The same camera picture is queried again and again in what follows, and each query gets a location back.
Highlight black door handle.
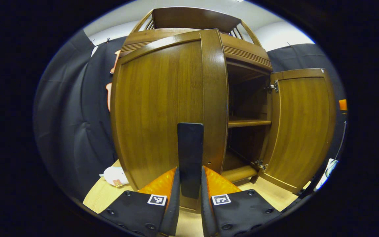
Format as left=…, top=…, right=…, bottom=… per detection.
left=177, top=123, right=204, bottom=199

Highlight wooden double-door shoe cabinet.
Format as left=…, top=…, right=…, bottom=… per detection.
left=119, top=7, right=274, bottom=183

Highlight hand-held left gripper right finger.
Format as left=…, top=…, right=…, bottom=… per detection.
left=200, top=166, right=282, bottom=237

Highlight wooden cabinet door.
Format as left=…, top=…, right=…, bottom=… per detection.
left=259, top=68, right=337, bottom=195
left=111, top=29, right=229, bottom=211

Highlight white plush toy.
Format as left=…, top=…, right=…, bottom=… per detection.
left=99, top=166, right=129, bottom=187

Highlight wooden inner shelf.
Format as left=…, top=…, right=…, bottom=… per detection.
left=228, top=119, right=272, bottom=128

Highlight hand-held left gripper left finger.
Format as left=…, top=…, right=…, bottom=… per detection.
left=99, top=166, right=181, bottom=237

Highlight white plastic object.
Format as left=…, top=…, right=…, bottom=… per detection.
left=315, top=159, right=339, bottom=192

